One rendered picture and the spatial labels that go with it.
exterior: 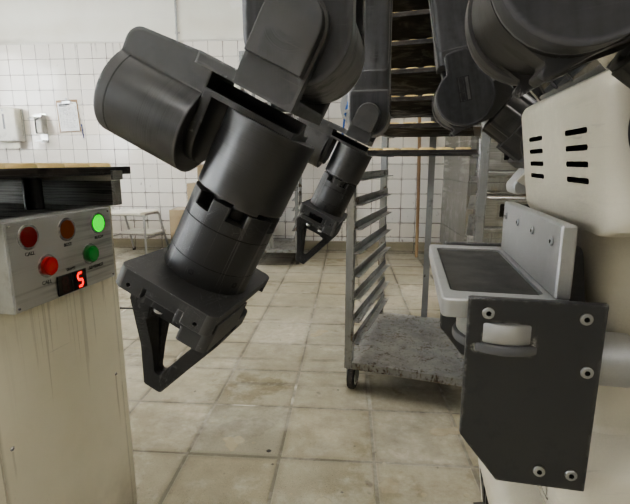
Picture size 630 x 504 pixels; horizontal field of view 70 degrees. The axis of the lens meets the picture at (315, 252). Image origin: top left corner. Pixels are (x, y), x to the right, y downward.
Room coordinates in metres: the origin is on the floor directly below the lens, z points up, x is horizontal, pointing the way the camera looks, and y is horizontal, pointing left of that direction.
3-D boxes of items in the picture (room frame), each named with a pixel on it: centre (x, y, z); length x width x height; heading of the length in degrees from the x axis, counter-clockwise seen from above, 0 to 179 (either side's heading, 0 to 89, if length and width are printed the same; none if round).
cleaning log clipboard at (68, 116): (4.84, 2.56, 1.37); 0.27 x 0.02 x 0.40; 86
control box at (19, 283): (0.75, 0.44, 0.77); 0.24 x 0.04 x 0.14; 168
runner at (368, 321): (1.93, -0.27, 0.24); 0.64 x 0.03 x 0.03; 160
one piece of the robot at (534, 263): (0.45, -0.21, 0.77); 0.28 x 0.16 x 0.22; 168
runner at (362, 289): (1.93, -0.27, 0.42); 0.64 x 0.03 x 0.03; 160
